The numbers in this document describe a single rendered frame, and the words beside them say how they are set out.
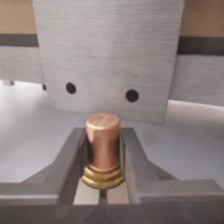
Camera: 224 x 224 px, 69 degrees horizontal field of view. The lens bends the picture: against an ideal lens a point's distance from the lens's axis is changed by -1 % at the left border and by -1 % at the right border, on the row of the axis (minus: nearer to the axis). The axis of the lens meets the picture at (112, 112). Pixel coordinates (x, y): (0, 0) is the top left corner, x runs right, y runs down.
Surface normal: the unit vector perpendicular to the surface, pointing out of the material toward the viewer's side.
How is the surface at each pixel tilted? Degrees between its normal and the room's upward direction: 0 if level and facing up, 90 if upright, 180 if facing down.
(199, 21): 90
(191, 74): 90
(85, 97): 90
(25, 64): 90
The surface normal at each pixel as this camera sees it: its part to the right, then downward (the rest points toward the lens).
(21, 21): -0.32, 0.42
